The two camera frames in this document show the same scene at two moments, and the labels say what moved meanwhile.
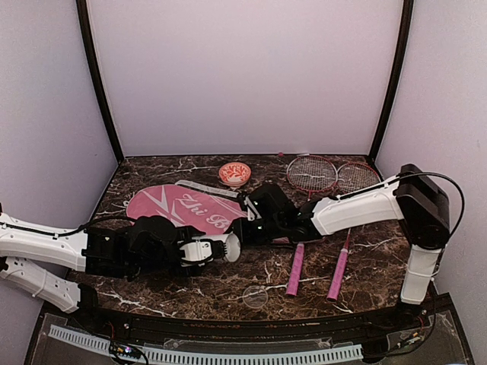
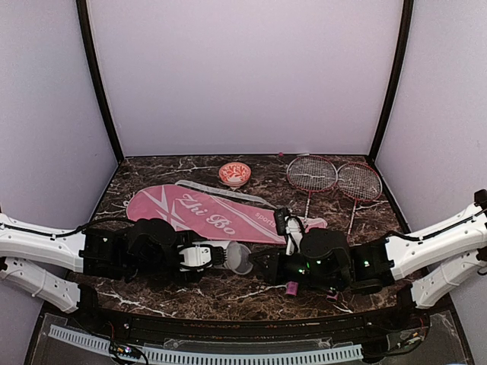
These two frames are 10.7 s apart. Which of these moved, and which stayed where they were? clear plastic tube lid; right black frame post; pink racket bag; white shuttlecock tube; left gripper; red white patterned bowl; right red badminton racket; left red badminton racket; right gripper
Moved: clear plastic tube lid; white shuttlecock tube; right gripper
Stayed: right black frame post; left red badminton racket; red white patterned bowl; left gripper; pink racket bag; right red badminton racket
